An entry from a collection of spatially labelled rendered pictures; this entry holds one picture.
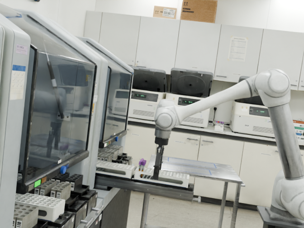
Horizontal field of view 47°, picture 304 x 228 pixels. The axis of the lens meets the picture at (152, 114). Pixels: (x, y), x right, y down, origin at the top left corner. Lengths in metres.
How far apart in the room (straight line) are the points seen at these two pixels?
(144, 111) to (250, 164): 1.41
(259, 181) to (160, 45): 2.07
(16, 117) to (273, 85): 1.14
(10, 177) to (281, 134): 1.25
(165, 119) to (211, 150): 2.61
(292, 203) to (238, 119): 2.49
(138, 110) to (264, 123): 1.50
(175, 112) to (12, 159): 0.90
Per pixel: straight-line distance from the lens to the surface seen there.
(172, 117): 1.69
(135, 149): 4.33
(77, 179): 1.63
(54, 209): 1.33
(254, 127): 4.28
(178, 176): 1.96
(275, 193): 2.08
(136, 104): 4.28
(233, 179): 2.28
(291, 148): 1.83
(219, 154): 4.27
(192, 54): 4.52
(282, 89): 1.73
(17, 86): 1.05
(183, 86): 4.62
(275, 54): 4.60
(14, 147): 1.08
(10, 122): 1.04
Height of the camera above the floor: 1.34
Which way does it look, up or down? 5 degrees down
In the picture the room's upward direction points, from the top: 7 degrees clockwise
